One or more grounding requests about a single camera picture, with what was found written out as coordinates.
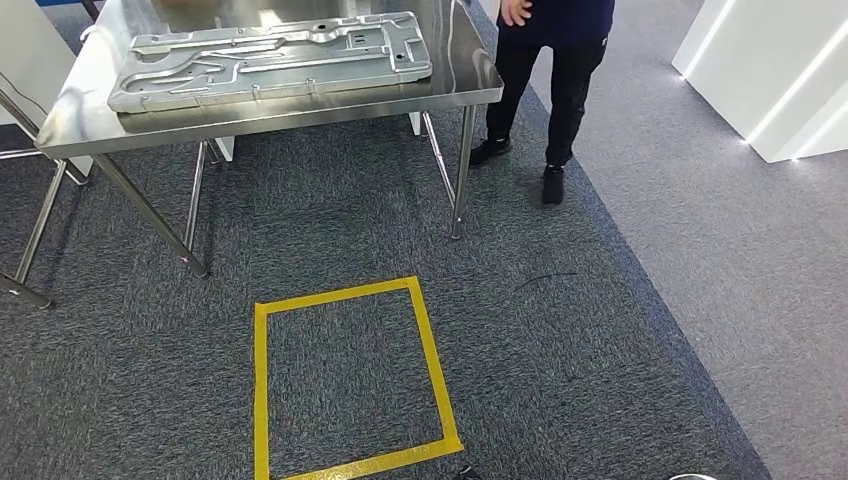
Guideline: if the white cabinet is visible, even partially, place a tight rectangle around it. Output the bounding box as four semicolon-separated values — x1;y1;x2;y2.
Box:
0;0;95;178

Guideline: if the person's hand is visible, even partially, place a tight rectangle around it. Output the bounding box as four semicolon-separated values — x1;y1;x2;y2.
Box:
499;0;534;28

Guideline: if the stamped metal panel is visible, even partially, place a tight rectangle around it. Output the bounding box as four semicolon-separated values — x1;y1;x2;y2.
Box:
107;11;435;115

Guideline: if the steel workbench table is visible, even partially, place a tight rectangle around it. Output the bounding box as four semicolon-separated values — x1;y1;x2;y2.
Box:
33;0;506;280

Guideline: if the person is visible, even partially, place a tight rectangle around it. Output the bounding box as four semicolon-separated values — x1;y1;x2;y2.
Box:
468;0;617;207

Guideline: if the yellow floor tape square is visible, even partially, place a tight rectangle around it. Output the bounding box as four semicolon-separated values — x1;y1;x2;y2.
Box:
252;276;465;480

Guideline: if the thin black floor cable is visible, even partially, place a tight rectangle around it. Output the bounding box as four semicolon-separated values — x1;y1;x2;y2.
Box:
512;270;580;293

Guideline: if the white plinth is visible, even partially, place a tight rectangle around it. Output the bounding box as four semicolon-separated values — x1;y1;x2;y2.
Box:
671;0;848;165

